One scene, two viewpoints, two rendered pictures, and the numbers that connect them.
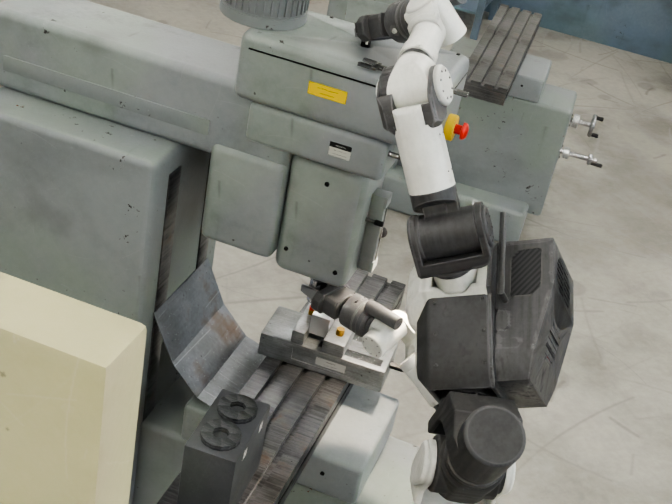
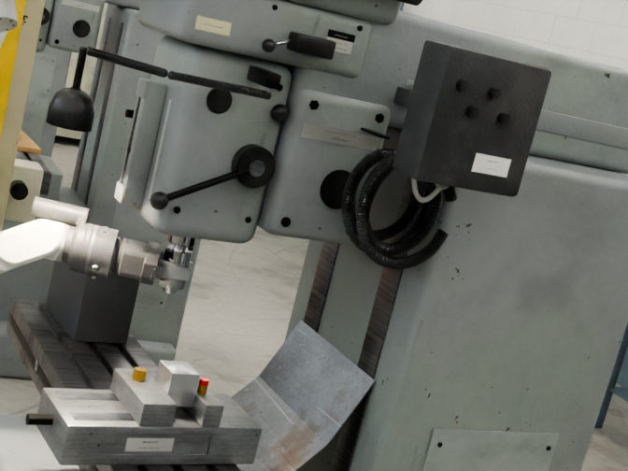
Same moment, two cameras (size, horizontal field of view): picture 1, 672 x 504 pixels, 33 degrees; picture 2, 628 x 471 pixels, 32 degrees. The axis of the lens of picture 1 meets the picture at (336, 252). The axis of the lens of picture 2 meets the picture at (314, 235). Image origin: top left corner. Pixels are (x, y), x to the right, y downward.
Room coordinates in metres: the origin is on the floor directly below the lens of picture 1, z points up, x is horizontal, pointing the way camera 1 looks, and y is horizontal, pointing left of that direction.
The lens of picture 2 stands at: (3.90, -1.08, 1.72)
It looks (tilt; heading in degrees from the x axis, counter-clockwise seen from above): 11 degrees down; 137
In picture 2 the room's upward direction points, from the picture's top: 14 degrees clockwise
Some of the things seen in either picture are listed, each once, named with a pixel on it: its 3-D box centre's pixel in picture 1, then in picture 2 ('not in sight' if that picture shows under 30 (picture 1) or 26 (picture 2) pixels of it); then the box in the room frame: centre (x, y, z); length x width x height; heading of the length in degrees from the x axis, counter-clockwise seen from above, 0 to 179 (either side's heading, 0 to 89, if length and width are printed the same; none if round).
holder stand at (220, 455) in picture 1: (224, 453); (93, 281); (1.92, 0.16, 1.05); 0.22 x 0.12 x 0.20; 169
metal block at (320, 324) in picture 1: (322, 320); (176, 383); (2.50, 0.00, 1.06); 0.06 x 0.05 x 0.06; 169
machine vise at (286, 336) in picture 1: (329, 342); (152, 415); (2.49, -0.03, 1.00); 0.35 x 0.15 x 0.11; 79
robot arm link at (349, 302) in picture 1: (344, 306); (123, 258); (2.33, -0.05, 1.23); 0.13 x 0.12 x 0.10; 145
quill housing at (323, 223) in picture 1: (331, 207); (206, 138); (2.38, 0.03, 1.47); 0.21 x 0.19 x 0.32; 166
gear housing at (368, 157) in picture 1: (332, 124); (253, 22); (2.39, 0.07, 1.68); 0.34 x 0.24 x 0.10; 76
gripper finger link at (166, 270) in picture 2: not in sight; (173, 272); (2.41, 0.01, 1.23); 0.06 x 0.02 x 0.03; 55
